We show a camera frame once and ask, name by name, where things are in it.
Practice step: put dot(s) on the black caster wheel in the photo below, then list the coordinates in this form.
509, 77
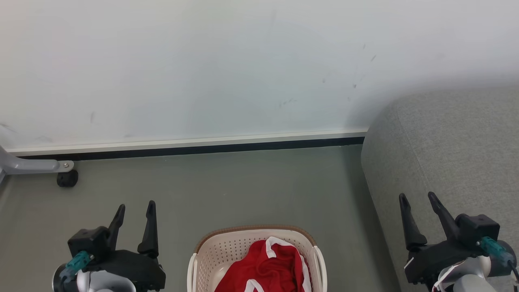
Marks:
67, 179

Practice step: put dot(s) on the red garment with white trim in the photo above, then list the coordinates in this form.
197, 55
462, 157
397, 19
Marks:
267, 269

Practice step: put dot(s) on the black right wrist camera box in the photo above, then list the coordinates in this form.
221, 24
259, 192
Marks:
478, 229

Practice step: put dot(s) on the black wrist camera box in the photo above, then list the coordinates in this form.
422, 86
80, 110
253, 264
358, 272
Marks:
478, 229
89, 240

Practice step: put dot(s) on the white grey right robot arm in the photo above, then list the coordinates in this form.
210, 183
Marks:
476, 275

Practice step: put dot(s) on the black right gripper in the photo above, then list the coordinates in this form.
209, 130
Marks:
438, 255

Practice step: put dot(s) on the cream perforated plastic laundry basket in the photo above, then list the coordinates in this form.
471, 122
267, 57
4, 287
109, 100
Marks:
227, 253

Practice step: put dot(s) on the white and black baseboard strip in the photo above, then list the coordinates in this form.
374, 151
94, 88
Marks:
182, 147

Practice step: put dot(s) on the grey fabric sofa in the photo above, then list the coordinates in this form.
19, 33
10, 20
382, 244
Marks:
446, 154

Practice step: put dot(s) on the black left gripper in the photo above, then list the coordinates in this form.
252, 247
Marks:
134, 269

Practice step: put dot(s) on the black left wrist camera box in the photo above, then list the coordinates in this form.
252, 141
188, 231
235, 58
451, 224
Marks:
89, 240

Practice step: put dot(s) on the grey metal frame leg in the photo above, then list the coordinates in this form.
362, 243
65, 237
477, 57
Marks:
28, 165

